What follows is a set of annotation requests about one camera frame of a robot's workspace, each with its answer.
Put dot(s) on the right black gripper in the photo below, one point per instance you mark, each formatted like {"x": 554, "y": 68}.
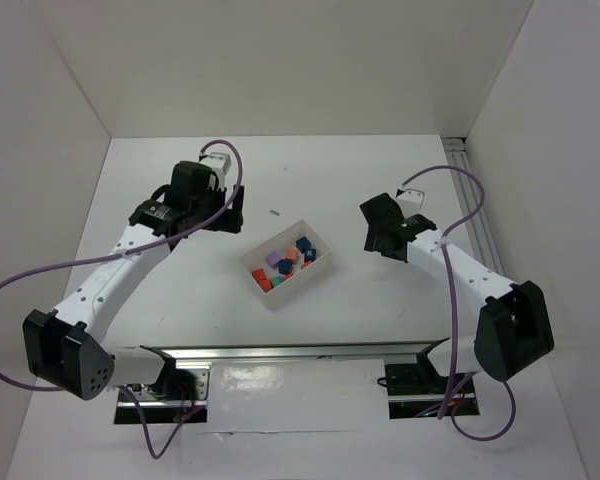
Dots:
{"x": 375, "y": 232}

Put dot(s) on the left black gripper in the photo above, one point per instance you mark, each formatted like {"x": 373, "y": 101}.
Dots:
{"x": 228, "y": 211}

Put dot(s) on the purple wood block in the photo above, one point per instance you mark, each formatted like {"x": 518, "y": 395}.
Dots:
{"x": 273, "y": 259}

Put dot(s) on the white plastic bin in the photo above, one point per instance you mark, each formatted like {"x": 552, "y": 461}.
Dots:
{"x": 256, "y": 259}

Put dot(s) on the red wood block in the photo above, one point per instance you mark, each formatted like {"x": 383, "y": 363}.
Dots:
{"x": 265, "y": 285}
{"x": 259, "y": 275}

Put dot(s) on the orange wood block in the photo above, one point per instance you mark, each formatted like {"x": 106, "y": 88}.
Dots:
{"x": 292, "y": 255}

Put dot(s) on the dark blue wood block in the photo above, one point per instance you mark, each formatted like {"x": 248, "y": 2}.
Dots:
{"x": 310, "y": 254}

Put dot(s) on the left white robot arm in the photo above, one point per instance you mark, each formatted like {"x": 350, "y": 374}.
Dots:
{"x": 64, "y": 346}

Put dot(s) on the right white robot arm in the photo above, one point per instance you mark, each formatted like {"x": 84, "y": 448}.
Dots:
{"x": 513, "y": 329}

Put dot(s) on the teal wood block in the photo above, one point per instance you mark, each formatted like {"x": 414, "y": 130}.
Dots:
{"x": 278, "y": 280}

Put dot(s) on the blue wood block far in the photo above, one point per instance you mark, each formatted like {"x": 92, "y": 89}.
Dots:
{"x": 303, "y": 244}

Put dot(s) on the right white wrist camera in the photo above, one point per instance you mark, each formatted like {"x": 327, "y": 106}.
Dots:
{"x": 410, "y": 196}

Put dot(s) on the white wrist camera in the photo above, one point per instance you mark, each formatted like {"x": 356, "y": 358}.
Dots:
{"x": 220, "y": 163}
{"x": 410, "y": 196}

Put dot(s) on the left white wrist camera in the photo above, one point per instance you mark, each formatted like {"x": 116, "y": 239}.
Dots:
{"x": 220, "y": 163}

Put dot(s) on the aluminium rail right side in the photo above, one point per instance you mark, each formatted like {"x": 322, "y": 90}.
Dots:
{"x": 480, "y": 234}

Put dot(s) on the aluminium rail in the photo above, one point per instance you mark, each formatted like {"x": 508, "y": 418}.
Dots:
{"x": 389, "y": 352}
{"x": 480, "y": 234}

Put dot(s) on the aluminium rail front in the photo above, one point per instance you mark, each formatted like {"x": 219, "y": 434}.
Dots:
{"x": 389, "y": 352}

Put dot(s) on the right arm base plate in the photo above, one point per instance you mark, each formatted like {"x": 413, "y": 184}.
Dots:
{"x": 414, "y": 394}

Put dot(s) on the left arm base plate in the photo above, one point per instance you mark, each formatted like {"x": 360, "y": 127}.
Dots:
{"x": 186, "y": 397}

